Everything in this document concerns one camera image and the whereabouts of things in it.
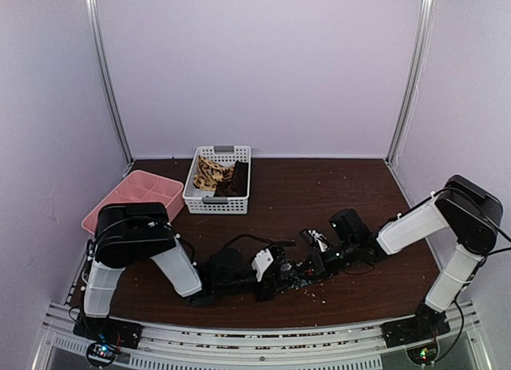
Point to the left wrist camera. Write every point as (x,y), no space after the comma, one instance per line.
(267,262)

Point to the aluminium frame post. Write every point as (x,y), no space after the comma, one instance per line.
(106,80)
(421,44)

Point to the yellow floral tie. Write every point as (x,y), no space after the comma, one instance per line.
(210,173)

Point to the white perforated plastic basket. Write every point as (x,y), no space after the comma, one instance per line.
(204,202)

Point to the right aluminium frame post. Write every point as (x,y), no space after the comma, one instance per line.
(421,44)

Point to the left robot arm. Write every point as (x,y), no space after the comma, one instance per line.
(129,233)

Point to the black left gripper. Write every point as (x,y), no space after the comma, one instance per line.
(267,292)

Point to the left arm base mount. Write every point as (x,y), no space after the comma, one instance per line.
(118,333)

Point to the navy floral patterned tie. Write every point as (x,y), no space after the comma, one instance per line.
(291,275)

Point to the aluminium front rail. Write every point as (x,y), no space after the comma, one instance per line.
(346,346)

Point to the dark brown red floral tie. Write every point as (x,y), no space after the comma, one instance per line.
(237,186)

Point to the left aluminium frame post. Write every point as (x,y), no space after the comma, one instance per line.
(106,80)

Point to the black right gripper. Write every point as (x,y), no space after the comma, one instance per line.
(316,262)

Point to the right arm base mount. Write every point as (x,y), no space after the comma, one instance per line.
(414,329)

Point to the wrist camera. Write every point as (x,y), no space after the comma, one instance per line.
(267,262)
(315,239)

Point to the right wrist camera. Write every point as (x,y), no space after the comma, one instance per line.
(315,239)

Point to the pink divided organizer tray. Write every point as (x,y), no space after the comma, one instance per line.
(140,186)

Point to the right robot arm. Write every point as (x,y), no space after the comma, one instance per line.
(471,213)

